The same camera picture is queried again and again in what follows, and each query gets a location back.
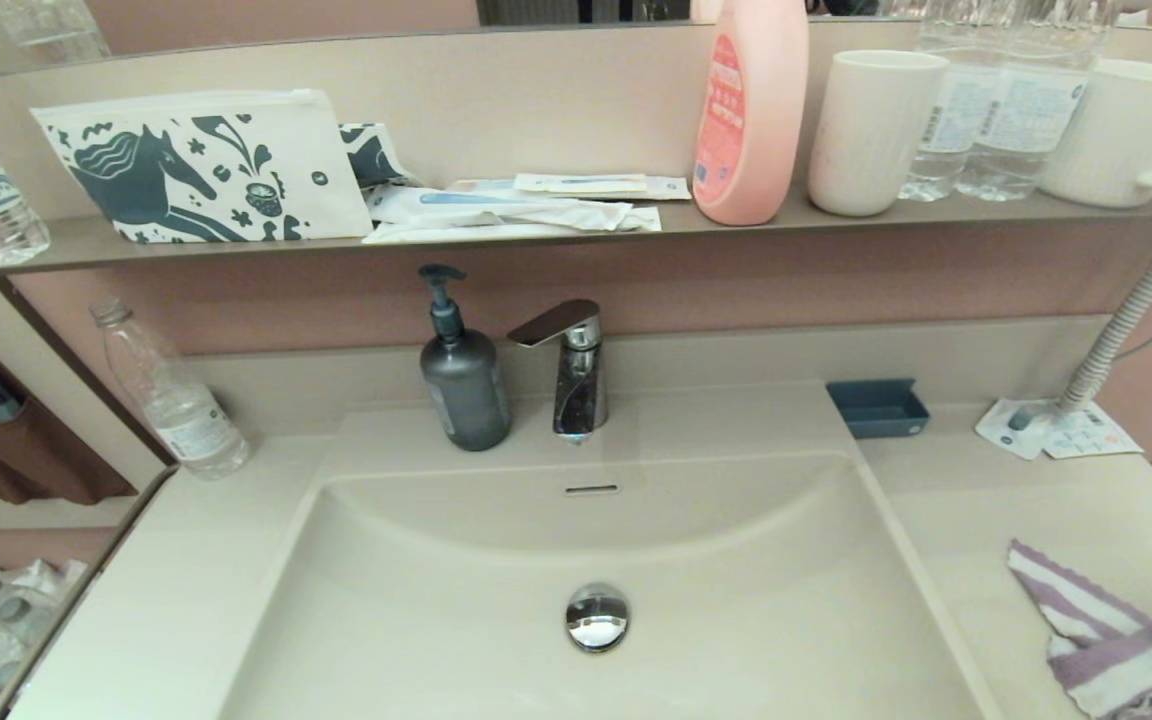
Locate chrome sink faucet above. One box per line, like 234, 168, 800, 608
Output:
507, 299, 608, 446

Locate purple white striped towel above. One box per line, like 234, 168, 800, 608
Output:
1008, 540, 1152, 720

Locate beige sink basin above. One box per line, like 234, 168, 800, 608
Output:
221, 388, 997, 720

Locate grey soap pump bottle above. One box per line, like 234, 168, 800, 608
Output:
419, 264, 513, 453

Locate flat white sachet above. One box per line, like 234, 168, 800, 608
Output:
362, 208, 662, 246

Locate long white toothbrush packet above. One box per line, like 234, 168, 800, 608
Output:
366, 184, 635, 234

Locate small cream sachet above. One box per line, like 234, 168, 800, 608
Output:
513, 174, 649, 196

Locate white blue edged sachet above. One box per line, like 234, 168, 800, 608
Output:
448, 178, 693, 202

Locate chrome drain stopper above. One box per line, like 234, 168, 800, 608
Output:
565, 584, 631, 654

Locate small blue print pouch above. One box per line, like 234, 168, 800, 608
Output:
339, 122, 415, 189

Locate pink lotion bottle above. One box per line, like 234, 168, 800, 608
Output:
692, 0, 811, 227

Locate blue soap tray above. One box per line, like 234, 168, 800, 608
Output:
826, 378, 931, 441

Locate white tumbler cup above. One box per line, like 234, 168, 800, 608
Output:
807, 50, 950, 218

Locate slim clear plastic bottle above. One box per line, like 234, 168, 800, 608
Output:
88, 299, 251, 481

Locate white horse print pouch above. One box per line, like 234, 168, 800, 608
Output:
31, 89, 375, 244

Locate small white blue sachet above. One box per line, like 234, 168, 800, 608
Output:
974, 398, 1055, 462

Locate clear water bottle white label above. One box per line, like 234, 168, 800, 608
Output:
955, 0, 1124, 203
899, 0, 1005, 203

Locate white printed paper card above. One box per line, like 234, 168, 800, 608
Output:
1034, 400, 1144, 461

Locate white ceramic mug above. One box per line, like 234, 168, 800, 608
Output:
1039, 59, 1152, 210

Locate grey wall shelf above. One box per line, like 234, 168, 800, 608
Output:
0, 187, 1152, 284

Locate wall mirror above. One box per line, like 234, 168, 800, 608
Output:
0, 0, 1152, 79

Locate white corrugated hose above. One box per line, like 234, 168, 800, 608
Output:
1054, 235, 1152, 416

